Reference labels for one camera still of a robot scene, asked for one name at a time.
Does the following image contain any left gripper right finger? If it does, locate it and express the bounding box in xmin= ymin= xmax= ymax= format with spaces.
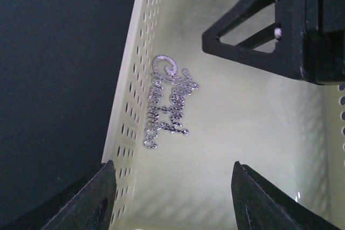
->
xmin=231 ymin=161 xmax=338 ymax=230

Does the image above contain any green plastic basket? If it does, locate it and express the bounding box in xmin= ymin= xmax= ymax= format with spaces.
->
xmin=102 ymin=0 xmax=344 ymax=229

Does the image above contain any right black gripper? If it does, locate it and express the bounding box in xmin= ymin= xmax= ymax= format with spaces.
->
xmin=202 ymin=0 xmax=344 ymax=85

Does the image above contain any silver merry christmas sign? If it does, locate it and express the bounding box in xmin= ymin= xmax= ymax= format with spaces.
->
xmin=143 ymin=55 xmax=199 ymax=149

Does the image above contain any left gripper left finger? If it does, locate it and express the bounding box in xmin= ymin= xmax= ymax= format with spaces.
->
xmin=1 ymin=160 xmax=116 ymax=229

